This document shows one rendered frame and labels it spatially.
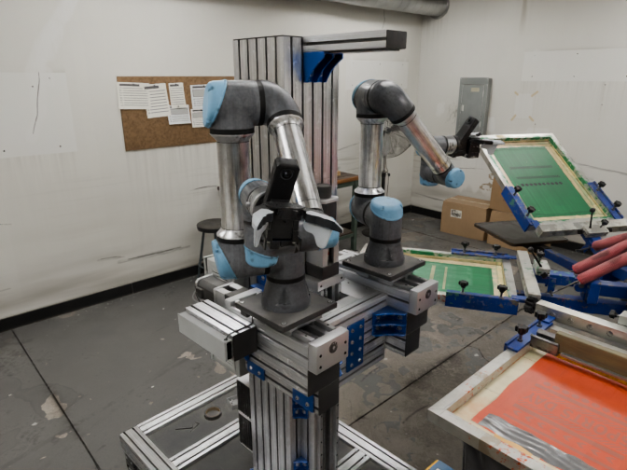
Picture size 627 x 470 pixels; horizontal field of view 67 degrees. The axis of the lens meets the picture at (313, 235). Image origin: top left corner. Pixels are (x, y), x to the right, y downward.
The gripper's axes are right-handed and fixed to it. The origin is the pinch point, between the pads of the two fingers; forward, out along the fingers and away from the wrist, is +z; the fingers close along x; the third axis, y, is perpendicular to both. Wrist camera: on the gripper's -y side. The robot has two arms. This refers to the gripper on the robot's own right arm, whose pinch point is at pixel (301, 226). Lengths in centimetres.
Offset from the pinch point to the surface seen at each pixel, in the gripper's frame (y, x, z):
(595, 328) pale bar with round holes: 48, -137, -43
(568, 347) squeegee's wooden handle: 50, -116, -36
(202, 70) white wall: -34, -31, -404
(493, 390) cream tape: 61, -84, -32
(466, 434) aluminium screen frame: 62, -61, -16
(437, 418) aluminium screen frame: 63, -57, -24
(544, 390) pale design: 59, -99, -27
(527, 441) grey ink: 62, -77, -10
